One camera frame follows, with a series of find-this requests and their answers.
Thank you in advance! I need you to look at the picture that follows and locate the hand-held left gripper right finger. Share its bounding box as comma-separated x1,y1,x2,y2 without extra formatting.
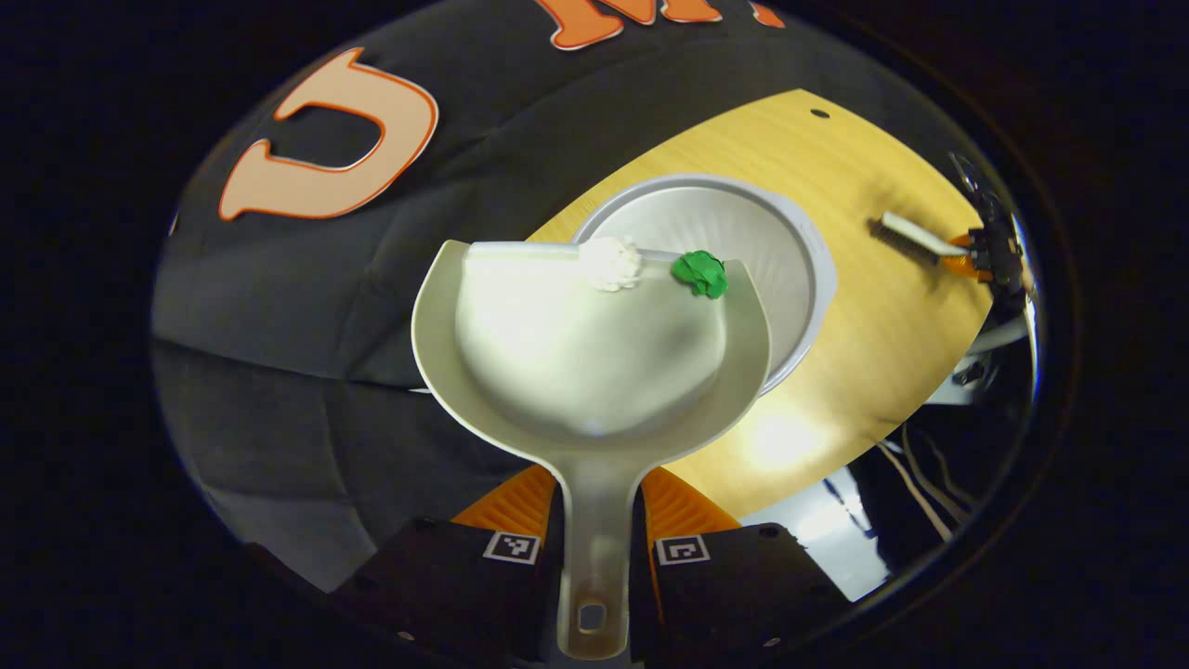
632,466,844,665

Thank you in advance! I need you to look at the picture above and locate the white paper ball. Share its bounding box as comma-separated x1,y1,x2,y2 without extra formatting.
578,235,644,293

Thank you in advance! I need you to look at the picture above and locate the white cable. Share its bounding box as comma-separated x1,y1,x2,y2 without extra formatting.
873,437,958,544

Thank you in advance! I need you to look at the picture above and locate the black backdrop cloth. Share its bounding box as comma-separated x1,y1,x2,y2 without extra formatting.
149,0,986,596

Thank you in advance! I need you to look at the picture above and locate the small white broom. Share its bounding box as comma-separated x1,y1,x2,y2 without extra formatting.
869,211,972,261

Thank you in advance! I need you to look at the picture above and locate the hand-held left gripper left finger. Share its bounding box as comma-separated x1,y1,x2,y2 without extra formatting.
334,465,563,663

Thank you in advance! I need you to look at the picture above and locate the white ribbed garbage bin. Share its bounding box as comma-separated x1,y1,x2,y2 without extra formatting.
571,173,839,396

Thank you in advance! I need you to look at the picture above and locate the green paper ball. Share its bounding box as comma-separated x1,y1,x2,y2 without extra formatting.
671,249,730,300

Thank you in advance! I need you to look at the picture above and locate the white plastic dustpan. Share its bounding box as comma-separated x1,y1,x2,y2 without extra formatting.
411,237,774,661

